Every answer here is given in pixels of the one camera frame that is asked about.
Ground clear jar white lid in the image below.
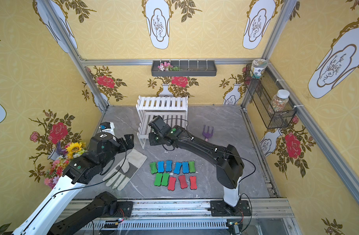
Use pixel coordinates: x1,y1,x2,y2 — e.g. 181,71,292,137
269,89,290,114

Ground white grey work glove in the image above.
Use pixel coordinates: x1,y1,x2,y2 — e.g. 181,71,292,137
103,149,147,191

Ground dark grey wall tray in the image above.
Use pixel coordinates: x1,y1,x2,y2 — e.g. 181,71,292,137
151,59,218,77

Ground jar with patterned label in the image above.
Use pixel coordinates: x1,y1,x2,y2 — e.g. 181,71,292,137
250,58,268,79

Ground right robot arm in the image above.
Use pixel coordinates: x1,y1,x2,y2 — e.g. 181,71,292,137
148,116,253,216

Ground colourful flower bouquet basket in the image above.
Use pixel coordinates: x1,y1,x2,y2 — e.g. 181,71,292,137
44,142,87,189

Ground purple garden fork pink handle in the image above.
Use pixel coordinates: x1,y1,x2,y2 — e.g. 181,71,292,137
203,125,214,142

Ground white two-tier slatted shelf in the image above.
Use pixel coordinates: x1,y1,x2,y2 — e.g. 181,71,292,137
136,96,188,148

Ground red eraser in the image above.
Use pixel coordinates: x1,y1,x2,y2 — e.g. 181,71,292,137
167,176,176,191
189,176,198,190
178,175,188,189

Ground metal base rail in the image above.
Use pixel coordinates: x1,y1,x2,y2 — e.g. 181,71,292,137
42,198,304,235

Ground green eraser bottom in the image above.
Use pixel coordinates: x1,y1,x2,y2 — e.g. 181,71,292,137
161,173,170,187
154,173,163,187

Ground blue eraser top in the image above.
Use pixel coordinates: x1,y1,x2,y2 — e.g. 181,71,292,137
182,162,190,174
157,161,165,173
173,162,182,174
165,160,173,172

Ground green eraser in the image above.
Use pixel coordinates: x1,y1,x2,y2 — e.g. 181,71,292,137
161,173,170,187
188,161,196,173
150,162,158,174
154,173,163,187

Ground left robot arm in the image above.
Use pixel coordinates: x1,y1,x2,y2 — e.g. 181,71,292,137
13,132,134,235

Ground pink artificial flowers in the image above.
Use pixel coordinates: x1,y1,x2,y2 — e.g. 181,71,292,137
157,62,181,71

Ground black wire wall basket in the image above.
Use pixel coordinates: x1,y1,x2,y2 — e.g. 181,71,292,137
241,64,297,129

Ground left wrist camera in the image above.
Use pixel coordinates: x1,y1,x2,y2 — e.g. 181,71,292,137
99,122,115,136

